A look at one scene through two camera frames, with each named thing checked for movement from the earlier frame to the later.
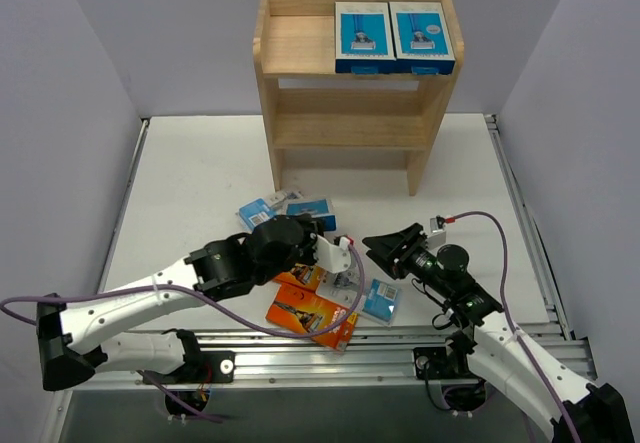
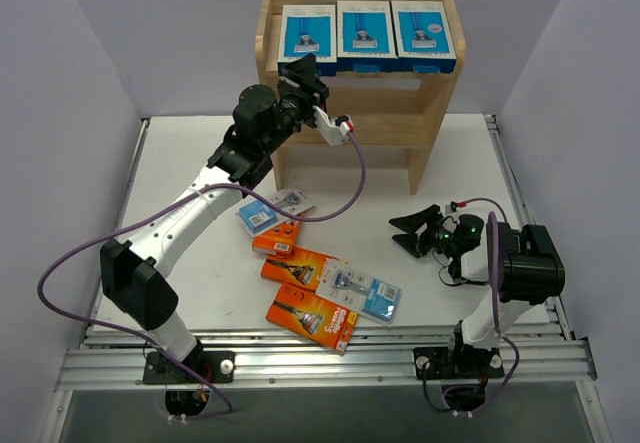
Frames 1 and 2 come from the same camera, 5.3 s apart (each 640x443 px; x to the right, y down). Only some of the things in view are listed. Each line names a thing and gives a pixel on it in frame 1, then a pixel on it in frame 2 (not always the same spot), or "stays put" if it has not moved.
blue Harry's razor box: x=363 y=38 stays put
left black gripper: x=310 y=236 → x=304 y=93
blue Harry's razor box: x=318 y=209 → x=309 y=28
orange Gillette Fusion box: x=303 y=310 stays put
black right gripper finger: x=384 y=244 → x=412 y=222
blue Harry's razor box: x=421 y=40 stays put
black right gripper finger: x=391 y=265 → x=409 y=241
